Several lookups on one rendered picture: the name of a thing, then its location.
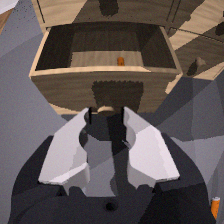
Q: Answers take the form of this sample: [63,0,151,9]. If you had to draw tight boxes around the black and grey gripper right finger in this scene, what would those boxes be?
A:
[121,106,216,224]

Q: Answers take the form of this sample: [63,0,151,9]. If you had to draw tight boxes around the wooden chest of drawers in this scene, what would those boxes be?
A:
[31,0,224,80]

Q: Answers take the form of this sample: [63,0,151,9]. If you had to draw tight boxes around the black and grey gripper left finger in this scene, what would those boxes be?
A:
[7,107,91,224]

